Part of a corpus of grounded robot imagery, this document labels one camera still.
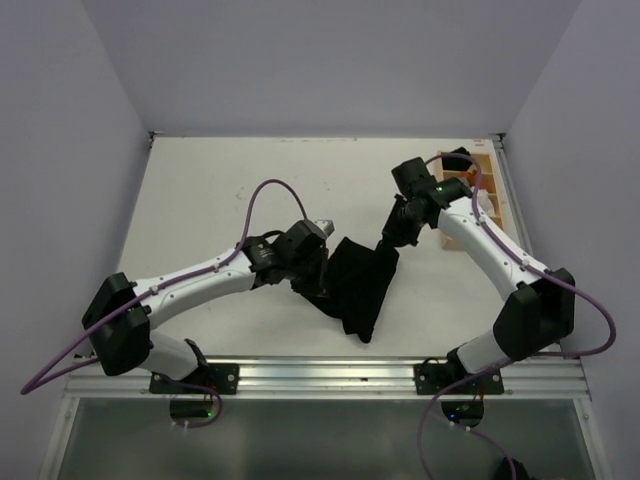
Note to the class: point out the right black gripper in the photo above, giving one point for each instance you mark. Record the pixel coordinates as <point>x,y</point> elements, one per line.
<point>393,233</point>

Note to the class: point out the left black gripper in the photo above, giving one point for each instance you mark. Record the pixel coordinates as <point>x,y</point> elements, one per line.
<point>317,285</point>

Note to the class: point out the black underwear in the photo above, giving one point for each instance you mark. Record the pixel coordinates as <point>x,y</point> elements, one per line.
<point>357,280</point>

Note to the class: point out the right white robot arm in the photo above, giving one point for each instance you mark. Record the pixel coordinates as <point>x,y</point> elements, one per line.
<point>539,304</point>

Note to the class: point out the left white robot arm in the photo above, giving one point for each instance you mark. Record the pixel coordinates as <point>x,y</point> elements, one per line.
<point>124,317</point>

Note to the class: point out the orange rolled cloth in tray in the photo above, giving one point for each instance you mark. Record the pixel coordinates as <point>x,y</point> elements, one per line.
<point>471,178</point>

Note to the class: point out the black rolled cloth in tray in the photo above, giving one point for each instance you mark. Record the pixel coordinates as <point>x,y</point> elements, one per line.
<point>457,160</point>

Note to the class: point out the white rolled cloth in tray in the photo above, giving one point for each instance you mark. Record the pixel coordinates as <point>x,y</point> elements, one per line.
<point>485,203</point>

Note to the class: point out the wooden compartment organizer tray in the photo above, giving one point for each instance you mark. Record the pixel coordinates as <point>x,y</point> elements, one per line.
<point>487,182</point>

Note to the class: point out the black object bottom right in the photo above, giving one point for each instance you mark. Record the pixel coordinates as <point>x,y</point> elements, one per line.
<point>511,469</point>

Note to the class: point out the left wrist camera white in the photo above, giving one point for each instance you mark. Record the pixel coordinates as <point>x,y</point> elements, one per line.
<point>326,226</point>

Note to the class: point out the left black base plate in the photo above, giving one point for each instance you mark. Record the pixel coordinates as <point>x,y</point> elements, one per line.
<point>223,378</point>

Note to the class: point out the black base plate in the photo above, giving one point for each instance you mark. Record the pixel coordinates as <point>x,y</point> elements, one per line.
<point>223,378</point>
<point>439,375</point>

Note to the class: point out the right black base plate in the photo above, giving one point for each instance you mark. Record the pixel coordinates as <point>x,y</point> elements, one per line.
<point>439,375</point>

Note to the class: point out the aluminium mounting rail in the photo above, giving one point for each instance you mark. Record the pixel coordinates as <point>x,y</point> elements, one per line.
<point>341,378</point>

